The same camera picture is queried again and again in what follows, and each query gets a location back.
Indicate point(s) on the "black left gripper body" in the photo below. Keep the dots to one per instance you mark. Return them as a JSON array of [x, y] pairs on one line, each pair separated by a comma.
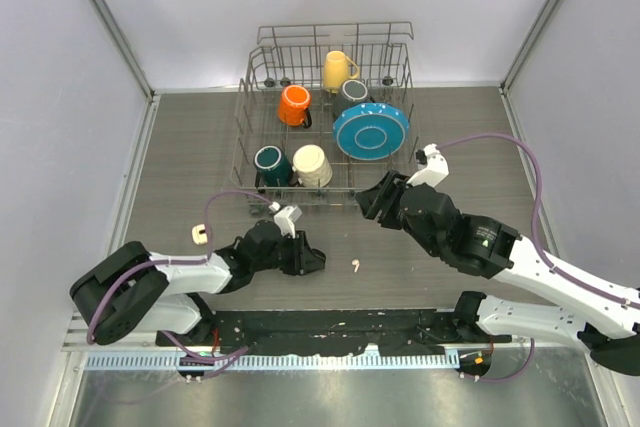
[[292, 255]]

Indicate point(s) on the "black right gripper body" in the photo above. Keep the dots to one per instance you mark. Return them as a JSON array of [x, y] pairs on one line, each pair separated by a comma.
[[390, 215]]

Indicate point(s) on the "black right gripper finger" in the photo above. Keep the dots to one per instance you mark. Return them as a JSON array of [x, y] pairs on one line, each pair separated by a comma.
[[381, 192], [372, 206]]

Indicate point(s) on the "white earbud charging case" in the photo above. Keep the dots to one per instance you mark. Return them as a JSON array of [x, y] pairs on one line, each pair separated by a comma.
[[200, 234]]

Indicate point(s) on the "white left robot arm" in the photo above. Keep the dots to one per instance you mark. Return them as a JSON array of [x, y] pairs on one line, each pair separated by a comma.
[[136, 290]]

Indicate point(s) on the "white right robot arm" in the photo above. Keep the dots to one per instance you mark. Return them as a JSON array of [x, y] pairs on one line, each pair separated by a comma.
[[584, 311]]

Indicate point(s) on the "cream white mug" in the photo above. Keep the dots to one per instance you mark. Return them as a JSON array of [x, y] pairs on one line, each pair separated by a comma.
[[312, 167]]

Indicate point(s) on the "blue dotted plate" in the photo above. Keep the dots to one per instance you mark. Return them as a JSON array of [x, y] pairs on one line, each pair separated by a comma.
[[371, 131]]

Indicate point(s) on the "dark green mug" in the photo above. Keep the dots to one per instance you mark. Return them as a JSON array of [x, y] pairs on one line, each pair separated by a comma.
[[273, 168]]

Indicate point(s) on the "grey mug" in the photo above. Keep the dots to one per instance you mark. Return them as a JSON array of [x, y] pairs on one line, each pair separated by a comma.
[[352, 92]]

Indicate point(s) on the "orange mug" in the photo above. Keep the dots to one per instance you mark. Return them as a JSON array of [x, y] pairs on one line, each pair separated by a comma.
[[294, 106]]

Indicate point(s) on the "yellow mug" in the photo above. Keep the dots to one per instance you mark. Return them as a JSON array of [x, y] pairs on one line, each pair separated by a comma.
[[338, 68]]

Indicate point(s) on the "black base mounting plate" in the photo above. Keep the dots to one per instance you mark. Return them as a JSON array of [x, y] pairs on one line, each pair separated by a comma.
[[335, 332]]

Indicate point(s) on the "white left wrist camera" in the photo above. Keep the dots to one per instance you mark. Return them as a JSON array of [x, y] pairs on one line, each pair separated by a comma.
[[285, 218]]

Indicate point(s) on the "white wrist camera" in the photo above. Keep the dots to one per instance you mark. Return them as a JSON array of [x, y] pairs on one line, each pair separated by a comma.
[[285, 218], [433, 167]]

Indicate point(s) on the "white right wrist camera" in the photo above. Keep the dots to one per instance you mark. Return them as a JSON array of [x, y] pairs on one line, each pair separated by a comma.
[[433, 167]]

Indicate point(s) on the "grey wire dish rack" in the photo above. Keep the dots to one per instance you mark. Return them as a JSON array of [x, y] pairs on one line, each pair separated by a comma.
[[295, 54]]

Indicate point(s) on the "white slotted cable duct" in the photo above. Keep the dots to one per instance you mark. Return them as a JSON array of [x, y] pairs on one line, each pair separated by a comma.
[[369, 360]]

